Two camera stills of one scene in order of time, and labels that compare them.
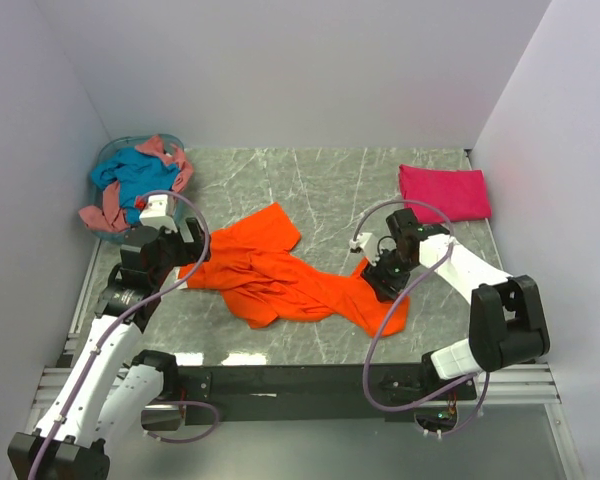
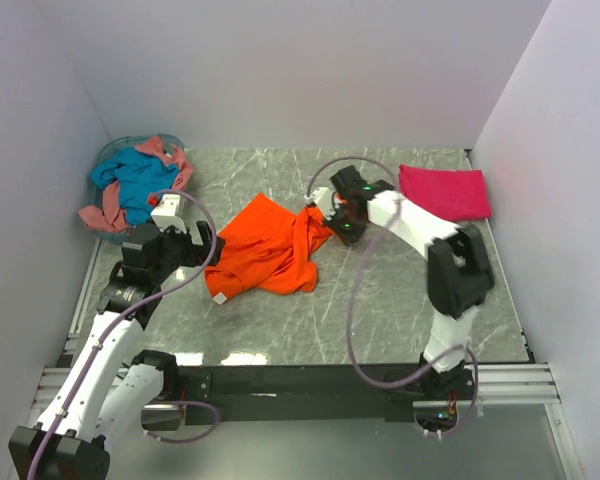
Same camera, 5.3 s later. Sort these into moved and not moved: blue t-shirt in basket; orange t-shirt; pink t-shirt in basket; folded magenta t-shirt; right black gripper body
Moved: right black gripper body; orange t-shirt
Not moved: blue t-shirt in basket; folded magenta t-shirt; pink t-shirt in basket
